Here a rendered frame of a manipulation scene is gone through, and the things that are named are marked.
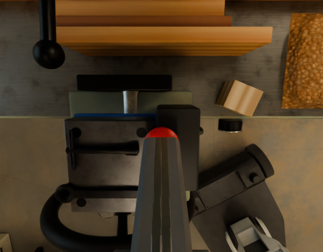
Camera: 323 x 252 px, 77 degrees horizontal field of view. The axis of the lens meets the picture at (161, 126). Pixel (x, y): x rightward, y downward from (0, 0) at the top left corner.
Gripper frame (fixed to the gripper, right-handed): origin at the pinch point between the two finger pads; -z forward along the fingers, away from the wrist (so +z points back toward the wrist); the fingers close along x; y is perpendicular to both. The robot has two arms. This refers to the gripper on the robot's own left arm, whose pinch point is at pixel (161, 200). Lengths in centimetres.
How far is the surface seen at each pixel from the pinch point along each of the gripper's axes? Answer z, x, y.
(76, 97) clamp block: -14.8, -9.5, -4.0
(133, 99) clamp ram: -14.5, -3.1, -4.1
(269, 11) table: -25.4, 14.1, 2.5
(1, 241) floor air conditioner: -46, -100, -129
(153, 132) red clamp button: -7.9, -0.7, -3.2
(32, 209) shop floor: -61, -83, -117
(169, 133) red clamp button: -7.8, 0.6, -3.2
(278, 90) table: -20.3, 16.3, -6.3
